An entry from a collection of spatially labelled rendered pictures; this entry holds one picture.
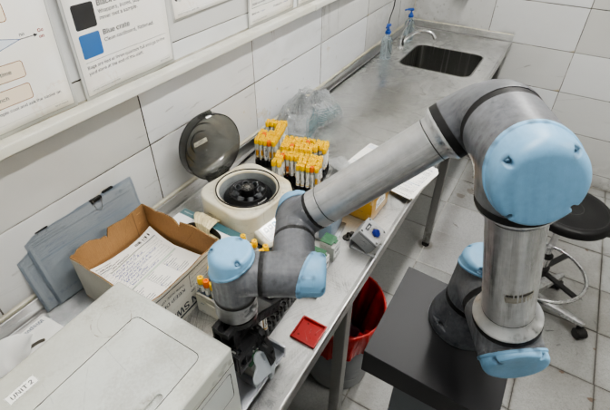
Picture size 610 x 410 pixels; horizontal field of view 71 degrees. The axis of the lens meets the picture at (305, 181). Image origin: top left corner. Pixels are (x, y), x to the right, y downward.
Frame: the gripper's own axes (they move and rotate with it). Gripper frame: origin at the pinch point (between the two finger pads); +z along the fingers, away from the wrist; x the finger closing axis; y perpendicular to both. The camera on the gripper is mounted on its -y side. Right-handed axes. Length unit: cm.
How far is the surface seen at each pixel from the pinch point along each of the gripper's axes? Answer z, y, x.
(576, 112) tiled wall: 45, -270, 59
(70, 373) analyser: -21.2, 25.5, -14.1
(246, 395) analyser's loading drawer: 4.7, 4.6, 1.7
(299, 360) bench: 8.6, -9.7, 5.8
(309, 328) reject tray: 8.4, -18.1, 3.6
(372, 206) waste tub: 1, -62, 1
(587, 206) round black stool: 31, -143, 67
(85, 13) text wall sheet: -58, -23, -58
